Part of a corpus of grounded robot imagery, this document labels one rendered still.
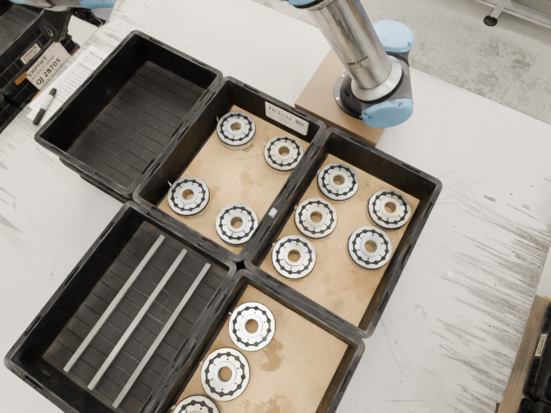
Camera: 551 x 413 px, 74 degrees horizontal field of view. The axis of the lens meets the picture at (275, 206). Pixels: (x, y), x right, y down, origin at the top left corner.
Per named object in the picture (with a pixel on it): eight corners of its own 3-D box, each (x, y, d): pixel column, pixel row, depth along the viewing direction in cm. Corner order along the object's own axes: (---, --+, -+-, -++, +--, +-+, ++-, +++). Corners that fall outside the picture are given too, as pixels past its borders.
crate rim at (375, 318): (328, 129, 91) (329, 124, 89) (441, 186, 86) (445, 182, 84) (241, 267, 80) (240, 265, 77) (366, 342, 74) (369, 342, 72)
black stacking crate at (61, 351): (146, 215, 94) (129, 199, 83) (243, 274, 89) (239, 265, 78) (38, 359, 82) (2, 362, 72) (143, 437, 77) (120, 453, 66)
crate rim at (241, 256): (227, 79, 97) (225, 73, 94) (327, 129, 91) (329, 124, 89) (132, 201, 85) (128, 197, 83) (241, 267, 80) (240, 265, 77)
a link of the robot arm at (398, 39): (395, 54, 102) (416, 12, 89) (398, 94, 97) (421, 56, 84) (352, 51, 102) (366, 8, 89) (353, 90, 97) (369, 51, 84)
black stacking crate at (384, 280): (323, 149, 100) (329, 126, 90) (425, 201, 95) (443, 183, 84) (246, 274, 89) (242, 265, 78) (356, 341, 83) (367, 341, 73)
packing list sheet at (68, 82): (87, 43, 127) (86, 42, 127) (141, 69, 123) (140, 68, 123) (21, 113, 118) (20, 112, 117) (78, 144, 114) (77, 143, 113)
